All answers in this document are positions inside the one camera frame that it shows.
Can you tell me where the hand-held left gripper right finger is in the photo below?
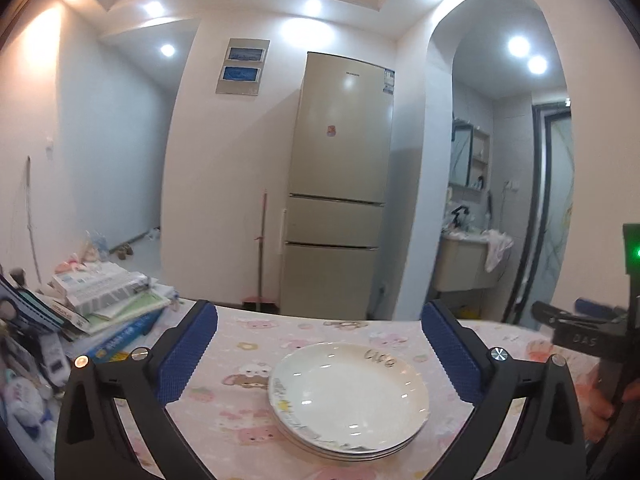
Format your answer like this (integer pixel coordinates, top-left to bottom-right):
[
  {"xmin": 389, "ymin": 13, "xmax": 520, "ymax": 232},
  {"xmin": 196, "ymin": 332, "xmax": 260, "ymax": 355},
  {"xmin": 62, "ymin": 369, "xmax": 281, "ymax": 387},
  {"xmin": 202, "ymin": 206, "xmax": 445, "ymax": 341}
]
[{"xmin": 420, "ymin": 299, "xmax": 587, "ymax": 480}]

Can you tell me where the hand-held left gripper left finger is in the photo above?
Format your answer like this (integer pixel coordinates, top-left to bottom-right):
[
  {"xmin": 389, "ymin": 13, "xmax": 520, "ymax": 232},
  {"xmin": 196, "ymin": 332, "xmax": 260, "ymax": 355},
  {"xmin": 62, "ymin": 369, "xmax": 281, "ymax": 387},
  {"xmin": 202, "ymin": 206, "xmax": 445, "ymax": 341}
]
[{"xmin": 54, "ymin": 299, "xmax": 226, "ymax": 480}]

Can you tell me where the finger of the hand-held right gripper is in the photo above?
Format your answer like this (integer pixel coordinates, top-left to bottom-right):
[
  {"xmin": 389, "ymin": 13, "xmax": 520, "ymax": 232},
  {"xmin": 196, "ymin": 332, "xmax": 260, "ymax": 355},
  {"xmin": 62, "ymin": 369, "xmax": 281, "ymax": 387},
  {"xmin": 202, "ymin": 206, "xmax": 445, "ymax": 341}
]
[
  {"xmin": 531, "ymin": 301, "xmax": 576, "ymax": 328},
  {"xmin": 574, "ymin": 297, "xmax": 626, "ymax": 318}
]

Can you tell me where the white plate with black rim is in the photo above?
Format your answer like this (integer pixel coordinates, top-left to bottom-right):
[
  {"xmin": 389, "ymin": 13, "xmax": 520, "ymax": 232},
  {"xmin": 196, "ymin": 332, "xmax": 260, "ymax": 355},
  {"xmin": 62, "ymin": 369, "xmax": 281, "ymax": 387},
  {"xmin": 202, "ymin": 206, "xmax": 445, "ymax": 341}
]
[
  {"xmin": 270, "ymin": 400, "xmax": 427, "ymax": 457},
  {"xmin": 274, "ymin": 407, "xmax": 423, "ymax": 462},
  {"xmin": 268, "ymin": 342, "xmax": 430, "ymax": 453}
]

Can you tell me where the person's right hand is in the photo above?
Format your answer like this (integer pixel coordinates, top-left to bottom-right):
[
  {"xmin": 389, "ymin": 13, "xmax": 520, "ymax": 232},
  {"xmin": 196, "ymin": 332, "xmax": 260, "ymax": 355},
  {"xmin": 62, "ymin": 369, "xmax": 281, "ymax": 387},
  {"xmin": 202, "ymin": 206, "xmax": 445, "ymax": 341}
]
[{"xmin": 582, "ymin": 359, "xmax": 620, "ymax": 421}]

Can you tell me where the pink printed tablecloth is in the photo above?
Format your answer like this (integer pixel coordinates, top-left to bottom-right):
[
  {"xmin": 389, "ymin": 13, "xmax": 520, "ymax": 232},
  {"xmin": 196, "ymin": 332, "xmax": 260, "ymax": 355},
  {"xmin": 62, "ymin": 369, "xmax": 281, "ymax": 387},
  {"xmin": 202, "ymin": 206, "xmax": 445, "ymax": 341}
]
[{"xmin": 50, "ymin": 297, "xmax": 621, "ymax": 480}]

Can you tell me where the green notebook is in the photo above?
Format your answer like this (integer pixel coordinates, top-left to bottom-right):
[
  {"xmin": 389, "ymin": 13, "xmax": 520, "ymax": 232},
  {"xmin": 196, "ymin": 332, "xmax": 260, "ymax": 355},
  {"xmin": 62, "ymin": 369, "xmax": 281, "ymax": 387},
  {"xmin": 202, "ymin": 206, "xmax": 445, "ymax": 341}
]
[{"xmin": 90, "ymin": 292, "xmax": 171, "ymax": 322}]

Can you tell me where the white towel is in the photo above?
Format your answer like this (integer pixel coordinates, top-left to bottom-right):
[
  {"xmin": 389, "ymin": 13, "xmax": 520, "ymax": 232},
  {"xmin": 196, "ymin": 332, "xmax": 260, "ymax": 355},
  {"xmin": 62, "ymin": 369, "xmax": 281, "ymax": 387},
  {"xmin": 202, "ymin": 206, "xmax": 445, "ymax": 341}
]
[{"xmin": 482, "ymin": 230, "xmax": 515, "ymax": 272}]

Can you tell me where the beige vanity cabinet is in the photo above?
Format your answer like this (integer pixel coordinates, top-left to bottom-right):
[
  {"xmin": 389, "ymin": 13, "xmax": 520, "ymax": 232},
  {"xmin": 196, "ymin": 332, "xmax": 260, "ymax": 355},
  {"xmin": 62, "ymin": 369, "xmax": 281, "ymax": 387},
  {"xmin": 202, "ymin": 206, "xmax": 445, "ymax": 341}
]
[{"xmin": 434, "ymin": 237, "xmax": 501, "ymax": 292}]

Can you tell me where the dark-framed glass door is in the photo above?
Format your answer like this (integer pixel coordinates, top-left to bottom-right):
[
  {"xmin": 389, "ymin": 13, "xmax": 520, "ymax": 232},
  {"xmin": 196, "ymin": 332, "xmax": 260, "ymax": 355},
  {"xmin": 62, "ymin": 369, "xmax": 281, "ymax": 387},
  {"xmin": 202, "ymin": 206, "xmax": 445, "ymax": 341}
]
[{"xmin": 502, "ymin": 101, "xmax": 573, "ymax": 326}]

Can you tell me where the small white device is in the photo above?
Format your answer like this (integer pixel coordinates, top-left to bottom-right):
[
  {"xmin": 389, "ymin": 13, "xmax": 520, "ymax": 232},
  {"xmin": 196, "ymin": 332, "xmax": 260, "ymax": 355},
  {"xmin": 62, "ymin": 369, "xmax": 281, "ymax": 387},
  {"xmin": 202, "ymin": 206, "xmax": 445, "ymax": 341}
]
[{"xmin": 42, "ymin": 335, "xmax": 68, "ymax": 386}]

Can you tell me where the clear plastic bag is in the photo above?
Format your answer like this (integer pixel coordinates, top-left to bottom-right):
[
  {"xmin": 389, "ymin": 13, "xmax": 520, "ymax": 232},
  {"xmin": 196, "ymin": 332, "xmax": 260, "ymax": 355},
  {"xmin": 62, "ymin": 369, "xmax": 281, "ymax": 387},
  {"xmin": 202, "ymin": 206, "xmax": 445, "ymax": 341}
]
[{"xmin": 75, "ymin": 230, "xmax": 108, "ymax": 263}]

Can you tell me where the dark blue book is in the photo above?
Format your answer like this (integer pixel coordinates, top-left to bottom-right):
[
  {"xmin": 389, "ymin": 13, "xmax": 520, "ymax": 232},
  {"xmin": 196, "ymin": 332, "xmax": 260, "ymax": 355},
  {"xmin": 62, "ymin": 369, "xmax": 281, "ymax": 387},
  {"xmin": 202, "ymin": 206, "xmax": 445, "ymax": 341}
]
[{"xmin": 0, "ymin": 275, "xmax": 91, "ymax": 333}]

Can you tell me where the mirror cabinet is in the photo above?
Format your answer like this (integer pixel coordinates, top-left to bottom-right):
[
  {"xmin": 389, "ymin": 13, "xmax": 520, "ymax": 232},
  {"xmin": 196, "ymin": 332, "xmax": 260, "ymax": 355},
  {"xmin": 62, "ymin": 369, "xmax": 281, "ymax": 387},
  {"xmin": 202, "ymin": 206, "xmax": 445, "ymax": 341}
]
[{"xmin": 450, "ymin": 120, "xmax": 491, "ymax": 191}]

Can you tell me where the beige refrigerator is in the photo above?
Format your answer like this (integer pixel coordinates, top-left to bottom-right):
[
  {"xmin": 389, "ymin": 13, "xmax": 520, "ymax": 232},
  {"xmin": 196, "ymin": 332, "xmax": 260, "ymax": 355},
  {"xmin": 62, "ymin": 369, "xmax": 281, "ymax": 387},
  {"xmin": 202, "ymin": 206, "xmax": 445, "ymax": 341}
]
[{"xmin": 277, "ymin": 51, "xmax": 396, "ymax": 320}]

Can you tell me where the long-handled broom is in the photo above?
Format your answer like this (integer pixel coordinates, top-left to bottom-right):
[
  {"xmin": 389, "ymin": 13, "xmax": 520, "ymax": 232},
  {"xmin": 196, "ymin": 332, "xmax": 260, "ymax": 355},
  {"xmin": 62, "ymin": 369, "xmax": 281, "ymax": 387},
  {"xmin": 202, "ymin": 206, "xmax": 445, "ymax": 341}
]
[{"xmin": 242, "ymin": 190, "xmax": 278, "ymax": 308}]

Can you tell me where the grey wall panel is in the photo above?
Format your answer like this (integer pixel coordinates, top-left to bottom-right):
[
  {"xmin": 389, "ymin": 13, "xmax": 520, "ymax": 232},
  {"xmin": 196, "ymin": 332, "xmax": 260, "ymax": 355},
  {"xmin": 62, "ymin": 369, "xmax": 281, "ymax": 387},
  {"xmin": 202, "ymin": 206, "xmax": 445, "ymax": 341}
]
[{"xmin": 216, "ymin": 38, "xmax": 271, "ymax": 97}]

